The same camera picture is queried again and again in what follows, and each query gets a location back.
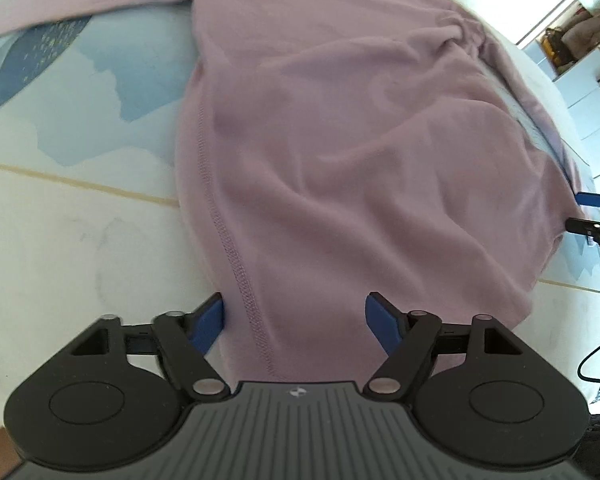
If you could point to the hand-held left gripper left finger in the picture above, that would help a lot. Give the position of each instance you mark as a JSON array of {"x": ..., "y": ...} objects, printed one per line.
[{"x": 206, "y": 325}]

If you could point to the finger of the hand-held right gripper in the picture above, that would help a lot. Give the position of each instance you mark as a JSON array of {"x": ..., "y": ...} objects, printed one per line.
[
  {"x": 592, "y": 199},
  {"x": 587, "y": 227}
]

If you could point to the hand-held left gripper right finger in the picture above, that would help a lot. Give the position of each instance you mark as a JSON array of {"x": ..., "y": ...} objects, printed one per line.
[{"x": 384, "y": 325}]

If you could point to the purple long-sleeve shirt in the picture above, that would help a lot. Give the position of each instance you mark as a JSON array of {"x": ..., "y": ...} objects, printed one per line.
[{"x": 330, "y": 135}]

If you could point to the light blue drawer unit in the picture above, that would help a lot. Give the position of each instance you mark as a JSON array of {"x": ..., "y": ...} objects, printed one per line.
[{"x": 595, "y": 105}]

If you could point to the brown handbag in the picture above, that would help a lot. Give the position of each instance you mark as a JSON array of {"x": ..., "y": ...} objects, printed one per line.
[{"x": 555, "y": 45}]

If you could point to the blue and white printed tablecloth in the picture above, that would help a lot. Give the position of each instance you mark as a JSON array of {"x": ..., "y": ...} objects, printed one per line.
[{"x": 55, "y": 210}]

